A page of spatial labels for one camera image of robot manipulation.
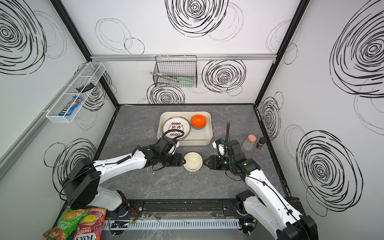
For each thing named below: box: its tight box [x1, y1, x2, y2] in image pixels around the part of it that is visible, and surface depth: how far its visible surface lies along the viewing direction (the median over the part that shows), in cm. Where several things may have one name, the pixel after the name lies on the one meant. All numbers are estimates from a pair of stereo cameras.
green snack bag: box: [42, 207, 86, 240], surface depth 66 cm
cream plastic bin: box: [157, 111, 214, 146], surface depth 105 cm
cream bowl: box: [183, 151, 204, 172], surface depth 88 cm
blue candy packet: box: [58, 96, 82, 116], surface depth 72 cm
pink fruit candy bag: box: [73, 207, 107, 240], surface depth 68 cm
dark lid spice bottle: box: [256, 137, 267, 151], surface depth 93 cm
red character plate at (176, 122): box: [162, 116, 191, 141], surface depth 107 cm
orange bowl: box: [190, 114, 207, 129], surface depth 105 cm
